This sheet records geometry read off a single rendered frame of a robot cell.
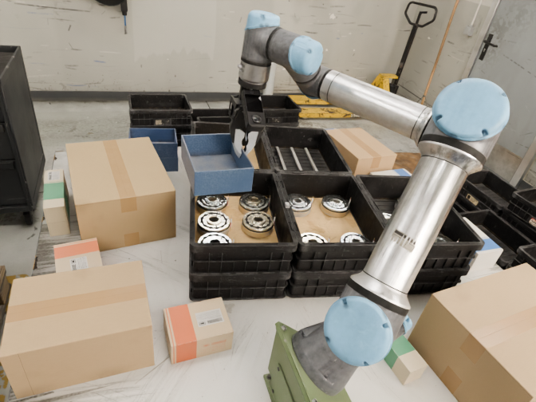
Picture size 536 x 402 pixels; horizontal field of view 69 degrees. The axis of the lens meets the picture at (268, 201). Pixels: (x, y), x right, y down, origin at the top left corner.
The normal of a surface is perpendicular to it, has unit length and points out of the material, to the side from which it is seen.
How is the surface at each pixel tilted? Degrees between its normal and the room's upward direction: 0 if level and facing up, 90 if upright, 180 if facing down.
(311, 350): 30
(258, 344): 0
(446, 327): 90
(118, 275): 0
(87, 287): 0
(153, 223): 90
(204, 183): 90
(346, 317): 61
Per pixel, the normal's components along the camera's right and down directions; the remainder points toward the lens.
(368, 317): -0.44, -0.05
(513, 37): -0.94, 0.08
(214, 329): 0.13, -0.82
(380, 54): 0.33, 0.57
